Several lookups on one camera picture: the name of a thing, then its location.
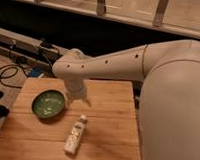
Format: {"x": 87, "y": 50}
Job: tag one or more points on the blue object behind board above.
{"x": 35, "y": 72}

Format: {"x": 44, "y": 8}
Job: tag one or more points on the wooden cutting board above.
{"x": 111, "y": 131}

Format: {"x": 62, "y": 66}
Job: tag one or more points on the green ceramic bowl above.
{"x": 48, "y": 103}

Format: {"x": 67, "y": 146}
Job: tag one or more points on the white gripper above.
{"x": 76, "y": 90}

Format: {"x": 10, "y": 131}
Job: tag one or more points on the black clamp on rail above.
{"x": 48, "y": 45}

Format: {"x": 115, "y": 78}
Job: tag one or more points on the metal window frame rail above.
{"x": 175, "y": 16}

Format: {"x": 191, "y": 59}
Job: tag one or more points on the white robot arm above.
{"x": 169, "y": 114}

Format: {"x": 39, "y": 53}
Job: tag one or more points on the small white bottle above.
{"x": 75, "y": 136}

